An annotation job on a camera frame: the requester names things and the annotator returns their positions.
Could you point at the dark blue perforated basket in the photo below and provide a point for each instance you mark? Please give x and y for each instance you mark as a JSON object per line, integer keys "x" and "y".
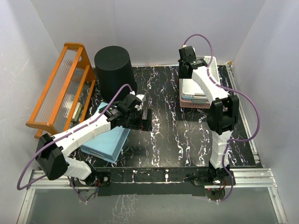
{"x": 194, "y": 100}

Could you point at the large black plastic bucket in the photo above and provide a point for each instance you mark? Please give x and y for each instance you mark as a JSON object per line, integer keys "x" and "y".
{"x": 113, "y": 69}

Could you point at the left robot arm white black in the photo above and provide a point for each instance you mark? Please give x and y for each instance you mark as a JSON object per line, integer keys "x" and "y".
{"x": 54, "y": 158}

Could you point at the light blue perforated basket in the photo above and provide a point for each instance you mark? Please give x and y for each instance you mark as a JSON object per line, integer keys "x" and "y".
{"x": 108, "y": 145}

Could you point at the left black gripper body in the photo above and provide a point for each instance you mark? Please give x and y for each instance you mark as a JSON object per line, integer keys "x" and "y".
{"x": 134, "y": 120}

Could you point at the small grey block in rack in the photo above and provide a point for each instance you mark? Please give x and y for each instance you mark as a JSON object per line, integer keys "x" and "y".
{"x": 77, "y": 111}

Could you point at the black front mounting rail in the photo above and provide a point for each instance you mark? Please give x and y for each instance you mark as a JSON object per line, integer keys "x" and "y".
{"x": 153, "y": 181}

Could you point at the white perforated basket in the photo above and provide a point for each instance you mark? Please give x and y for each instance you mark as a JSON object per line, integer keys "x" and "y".
{"x": 190, "y": 88}

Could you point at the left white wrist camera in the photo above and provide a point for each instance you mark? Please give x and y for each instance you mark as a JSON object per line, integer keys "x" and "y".
{"x": 136, "y": 101}

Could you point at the pink perforated basket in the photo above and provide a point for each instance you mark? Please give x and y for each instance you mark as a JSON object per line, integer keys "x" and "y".
{"x": 188, "y": 103}

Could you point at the orange wooden rack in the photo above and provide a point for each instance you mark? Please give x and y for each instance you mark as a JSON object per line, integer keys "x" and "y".
{"x": 72, "y": 80}

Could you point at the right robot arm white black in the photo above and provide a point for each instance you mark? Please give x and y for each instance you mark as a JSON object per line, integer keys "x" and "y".
{"x": 222, "y": 115}

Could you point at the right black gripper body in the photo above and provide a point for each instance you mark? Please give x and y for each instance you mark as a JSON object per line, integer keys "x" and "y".
{"x": 181, "y": 74}

